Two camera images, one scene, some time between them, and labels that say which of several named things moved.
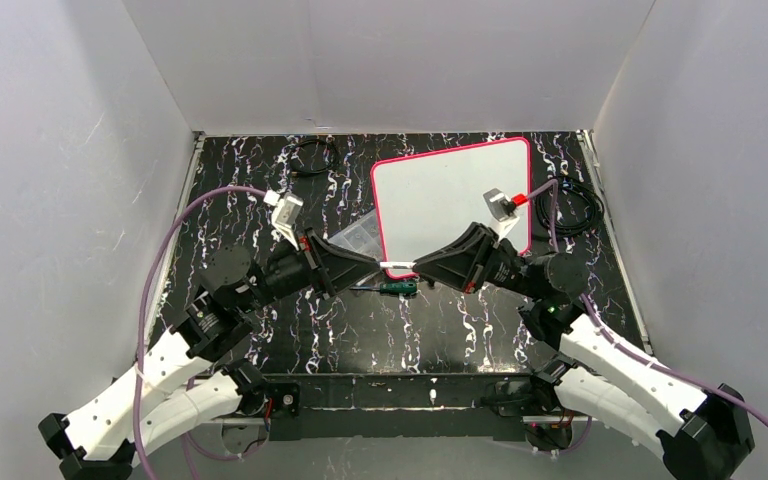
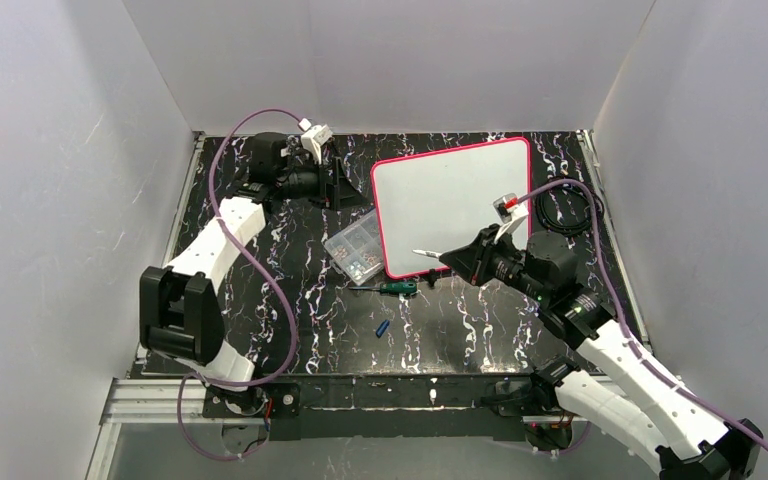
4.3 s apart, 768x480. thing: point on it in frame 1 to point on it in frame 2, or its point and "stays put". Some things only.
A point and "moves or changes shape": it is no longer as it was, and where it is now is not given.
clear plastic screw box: x=361 y=236 stays put
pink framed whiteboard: x=422 y=201 stays put
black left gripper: x=316 y=264 to x=330 y=183
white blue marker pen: x=397 y=265 moves or changes shape
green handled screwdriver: x=391 y=287 stays put
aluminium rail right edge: x=600 y=190 stays put
